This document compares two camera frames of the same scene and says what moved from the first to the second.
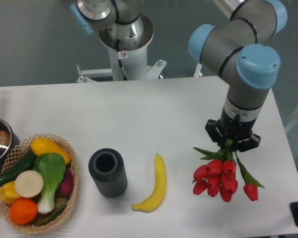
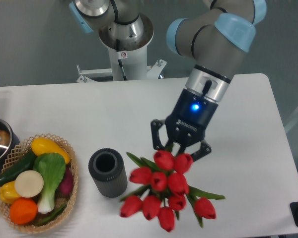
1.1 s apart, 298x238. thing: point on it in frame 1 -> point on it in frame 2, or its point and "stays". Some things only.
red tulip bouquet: [218, 177] -> [165, 191]
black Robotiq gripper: [235, 129] -> [186, 123]
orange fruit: [23, 210] stays
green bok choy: [52, 166] stays
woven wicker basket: [18, 151] stays
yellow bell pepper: [7, 193] stays
